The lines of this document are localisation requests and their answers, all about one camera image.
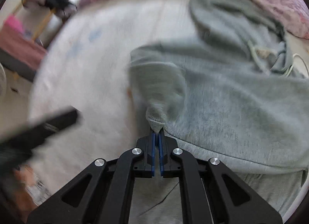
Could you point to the white bed sheet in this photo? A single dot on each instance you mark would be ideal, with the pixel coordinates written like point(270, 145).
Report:
point(91, 74)

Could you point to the pink cloth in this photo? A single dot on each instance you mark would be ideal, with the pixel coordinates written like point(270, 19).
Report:
point(18, 41)

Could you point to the grey bench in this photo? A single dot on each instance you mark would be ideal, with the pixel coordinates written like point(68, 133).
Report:
point(17, 65)

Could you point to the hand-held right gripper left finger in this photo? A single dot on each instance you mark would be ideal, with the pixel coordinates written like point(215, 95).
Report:
point(153, 152)

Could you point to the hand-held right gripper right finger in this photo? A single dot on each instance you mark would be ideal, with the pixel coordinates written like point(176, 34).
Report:
point(161, 152)

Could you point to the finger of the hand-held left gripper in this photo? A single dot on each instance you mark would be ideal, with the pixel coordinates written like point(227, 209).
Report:
point(52, 122)

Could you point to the grey hoodie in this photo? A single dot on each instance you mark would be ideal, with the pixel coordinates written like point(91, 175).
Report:
point(217, 98)

